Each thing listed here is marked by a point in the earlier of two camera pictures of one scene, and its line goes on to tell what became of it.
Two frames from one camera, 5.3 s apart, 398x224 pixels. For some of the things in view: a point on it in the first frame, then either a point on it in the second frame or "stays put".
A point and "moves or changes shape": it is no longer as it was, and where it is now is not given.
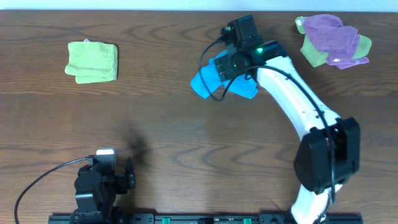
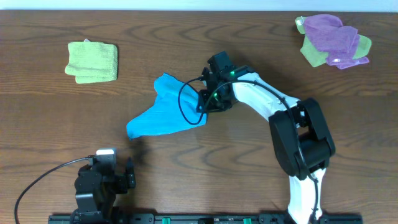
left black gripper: x=125 y=180 stays put
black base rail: x=200 y=218 stays put
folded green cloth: x=92 y=61 stays put
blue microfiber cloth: x=208 y=79 moves or changes shape
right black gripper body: x=228 y=66 to x=219 y=103
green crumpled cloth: x=316 y=57 stays put
